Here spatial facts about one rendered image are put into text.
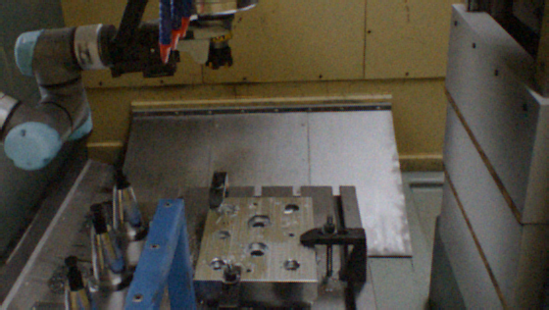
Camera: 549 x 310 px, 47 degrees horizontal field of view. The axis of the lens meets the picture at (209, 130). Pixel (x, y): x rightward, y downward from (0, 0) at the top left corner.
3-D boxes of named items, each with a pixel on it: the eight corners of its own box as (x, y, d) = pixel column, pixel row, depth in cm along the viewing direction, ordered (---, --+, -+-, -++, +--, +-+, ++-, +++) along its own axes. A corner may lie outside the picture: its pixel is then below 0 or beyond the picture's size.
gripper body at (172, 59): (184, 60, 110) (119, 66, 112) (177, 12, 106) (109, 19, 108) (177, 76, 103) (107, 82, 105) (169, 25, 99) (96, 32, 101)
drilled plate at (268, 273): (195, 300, 121) (193, 279, 118) (212, 216, 146) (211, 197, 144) (317, 302, 117) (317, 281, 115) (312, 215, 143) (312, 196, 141)
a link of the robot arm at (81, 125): (37, 153, 108) (22, 94, 104) (60, 125, 118) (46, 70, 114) (80, 150, 107) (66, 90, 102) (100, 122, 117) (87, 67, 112)
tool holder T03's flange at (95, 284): (132, 298, 83) (129, 283, 82) (87, 302, 83) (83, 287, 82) (137, 268, 89) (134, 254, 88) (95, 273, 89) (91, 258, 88)
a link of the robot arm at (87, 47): (84, 21, 109) (70, 34, 101) (110, 18, 108) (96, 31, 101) (93, 61, 112) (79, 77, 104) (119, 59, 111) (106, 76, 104)
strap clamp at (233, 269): (223, 354, 113) (216, 288, 106) (228, 304, 125) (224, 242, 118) (240, 355, 112) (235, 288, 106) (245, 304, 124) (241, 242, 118)
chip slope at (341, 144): (90, 293, 174) (74, 215, 163) (141, 173, 234) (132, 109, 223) (424, 298, 162) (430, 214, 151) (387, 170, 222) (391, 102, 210)
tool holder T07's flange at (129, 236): (143, 251, 92) (141, 237, 91) (104, 248, 94) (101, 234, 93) (155, 227, 98) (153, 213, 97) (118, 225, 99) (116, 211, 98)
